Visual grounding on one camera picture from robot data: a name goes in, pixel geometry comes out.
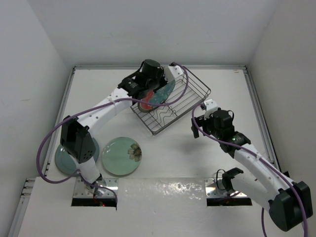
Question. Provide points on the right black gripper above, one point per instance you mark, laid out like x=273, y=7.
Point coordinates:
x=202, y=122

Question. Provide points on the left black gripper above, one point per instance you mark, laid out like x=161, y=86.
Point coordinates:
x=160, y=72

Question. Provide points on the red plate blue flower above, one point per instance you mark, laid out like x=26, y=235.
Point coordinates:
x=158, y=97

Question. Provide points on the black wire dish rack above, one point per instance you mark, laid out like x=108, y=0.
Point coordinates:
x=161, y=118

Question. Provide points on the light green flower plate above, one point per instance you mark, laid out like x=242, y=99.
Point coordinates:
x=121, y=156

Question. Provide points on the plain teal blue plate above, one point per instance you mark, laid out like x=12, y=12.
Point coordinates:
x=64, y=162

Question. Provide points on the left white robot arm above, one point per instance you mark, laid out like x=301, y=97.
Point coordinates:
x=77, y=133

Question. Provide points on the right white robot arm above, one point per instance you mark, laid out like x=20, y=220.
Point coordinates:
x=288, y=203

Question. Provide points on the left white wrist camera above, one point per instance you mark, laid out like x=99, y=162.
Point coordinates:
x=172, y=72

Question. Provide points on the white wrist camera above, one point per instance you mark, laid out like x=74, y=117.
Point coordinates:
x=209, y=106
x=172, y=72

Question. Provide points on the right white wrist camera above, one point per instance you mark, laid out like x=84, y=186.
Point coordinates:
x=209, y=106

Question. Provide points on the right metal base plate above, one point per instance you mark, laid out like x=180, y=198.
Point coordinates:
x=215, y=189

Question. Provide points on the metal base plate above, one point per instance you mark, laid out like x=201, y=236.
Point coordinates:
x=215, y=189
x=105, y=188

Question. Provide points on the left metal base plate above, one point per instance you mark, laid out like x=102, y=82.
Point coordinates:
x=105, y=188

